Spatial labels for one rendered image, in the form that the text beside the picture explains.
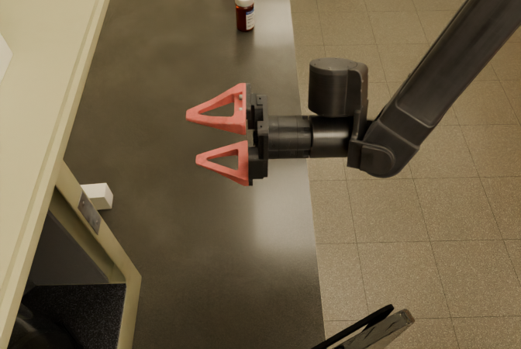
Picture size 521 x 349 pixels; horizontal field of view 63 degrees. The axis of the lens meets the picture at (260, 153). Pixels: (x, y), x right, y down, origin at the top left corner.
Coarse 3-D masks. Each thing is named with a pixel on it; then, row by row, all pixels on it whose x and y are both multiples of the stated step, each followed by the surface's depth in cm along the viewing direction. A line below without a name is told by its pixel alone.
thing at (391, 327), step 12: (408, 312) 26; (384, 324) 24; (396, 324) 24; (408, 324) 25; (360, 336) 24; (372, 336) 24; (384, 336) 24; (396, 336) 28; (336, 348) 24; (348, 348) 24; (360, 348) 24; (372, 348) 27
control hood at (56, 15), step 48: (0, 0) 22; (48, 0) 22; (96, 0) 23; (48, 48) 20; (0, 96) 18; (48, 96) 18; (0, 144) 17; (48, 144) 17; (0, 192) 16; (48, 192) 16; (0, 240) 15; (0, 288) 14; (0, 336) 13
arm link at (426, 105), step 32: (480, 0) 41; (512, 0) 40; (448, 32) 43; (480, 32) 42; (512, 32) 41; (448, 64) 44; (480, 64) 43; (416, 96) 47; (448, 96) 46; (384, 128) 49; (416, 128) 48
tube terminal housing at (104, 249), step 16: (64, 176) 43; (64, 192) 43; (80, 192) 47; (48, 208) 45; (64, 208) 49; (64, 224) 49; (80, 224) 53; (80, 240) 53; (96, 240) 59; (112, 240) 58; (96, 256) 59; (112, 256) 57; (112, 272) 65; (128, 272) 64; (128, 288) 64; (128, 304) 64; (128, 320) 64; (128, 336) 64
